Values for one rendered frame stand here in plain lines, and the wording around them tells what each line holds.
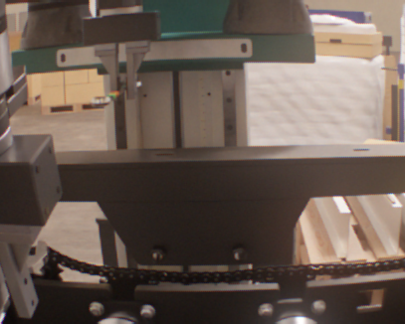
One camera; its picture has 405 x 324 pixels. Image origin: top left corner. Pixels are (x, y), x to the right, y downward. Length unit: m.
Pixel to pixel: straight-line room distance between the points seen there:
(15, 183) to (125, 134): 1.06
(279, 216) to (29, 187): 0.62
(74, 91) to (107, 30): 8.14
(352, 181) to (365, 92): 3.25
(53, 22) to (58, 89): 7.92
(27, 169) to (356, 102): 3.87
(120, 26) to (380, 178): 0.50
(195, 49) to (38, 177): 0.81
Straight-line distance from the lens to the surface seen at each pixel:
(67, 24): 1.26
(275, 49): 1.15
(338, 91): 4.18
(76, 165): 0.96
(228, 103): 1.38
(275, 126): 4.39
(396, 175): 0.97
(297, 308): 1.02
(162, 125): 1.46
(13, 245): 0.45
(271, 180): 0.93
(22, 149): 0.41
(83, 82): 9.09
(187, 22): 1.33
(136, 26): 0.99
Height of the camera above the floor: 1.39
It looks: 14 degrees down
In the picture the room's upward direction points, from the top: 2 degrees counter-clockwise
